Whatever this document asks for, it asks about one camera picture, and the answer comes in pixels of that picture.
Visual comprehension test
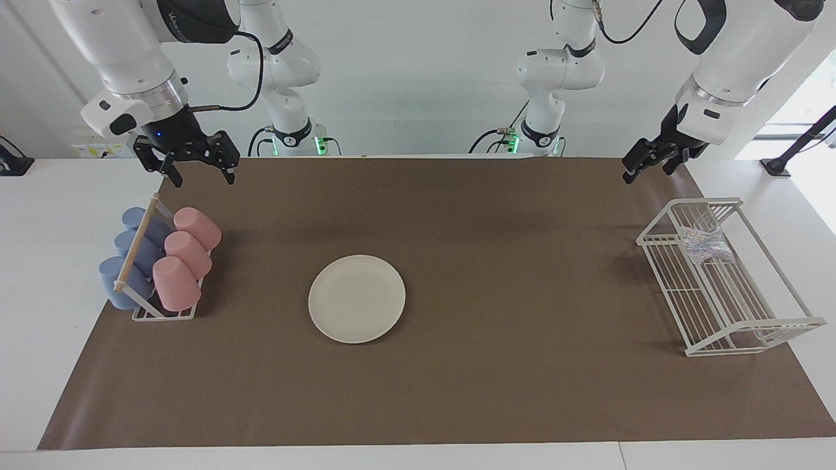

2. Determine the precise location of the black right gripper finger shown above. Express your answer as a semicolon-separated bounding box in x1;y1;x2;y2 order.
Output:
133;135;185;189
206;131;242;186

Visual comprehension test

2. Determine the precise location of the silver mesh sponge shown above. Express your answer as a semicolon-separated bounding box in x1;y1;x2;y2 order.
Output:
676;224;736;265

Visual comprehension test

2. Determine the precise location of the cream round plate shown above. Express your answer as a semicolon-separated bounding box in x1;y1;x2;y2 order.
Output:
308;255;407;345

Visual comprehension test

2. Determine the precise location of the blue plastic cup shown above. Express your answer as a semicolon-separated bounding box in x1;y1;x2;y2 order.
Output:
98;257;156;310
114;230;165;278
121;207;174;247

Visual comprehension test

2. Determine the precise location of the pink plastic cup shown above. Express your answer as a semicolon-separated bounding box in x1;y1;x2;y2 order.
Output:
173;207;222;251
164;231;213;280
152;256;202;312

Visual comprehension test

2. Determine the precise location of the yellow labelled power strip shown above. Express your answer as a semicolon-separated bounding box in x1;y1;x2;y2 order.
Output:
71;144;133;160

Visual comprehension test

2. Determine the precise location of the brown table mat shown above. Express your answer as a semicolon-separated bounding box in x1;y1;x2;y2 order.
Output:
38;157;836;451

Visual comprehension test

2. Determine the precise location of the black arm base cable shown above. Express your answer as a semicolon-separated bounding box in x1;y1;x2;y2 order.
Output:
467;98;531;155
247;126;275;157

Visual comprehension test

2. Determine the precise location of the white wire dish rack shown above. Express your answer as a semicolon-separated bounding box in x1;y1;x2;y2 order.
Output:
636;197;828;358

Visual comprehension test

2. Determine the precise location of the white cup rack wooden handle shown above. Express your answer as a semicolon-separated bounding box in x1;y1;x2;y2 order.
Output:
113;194;204;322

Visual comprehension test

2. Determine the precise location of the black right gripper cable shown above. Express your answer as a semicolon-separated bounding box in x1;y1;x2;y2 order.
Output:
189;29;265;113

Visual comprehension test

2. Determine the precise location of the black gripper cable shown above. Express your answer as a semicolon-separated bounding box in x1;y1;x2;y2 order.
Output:
189;29;265;113
591;0;666;46

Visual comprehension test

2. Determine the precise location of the black camera stand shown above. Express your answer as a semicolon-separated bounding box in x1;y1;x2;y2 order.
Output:
760;104;836;178

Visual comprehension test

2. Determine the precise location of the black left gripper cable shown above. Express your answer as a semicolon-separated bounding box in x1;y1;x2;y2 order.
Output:
591;0;666;46

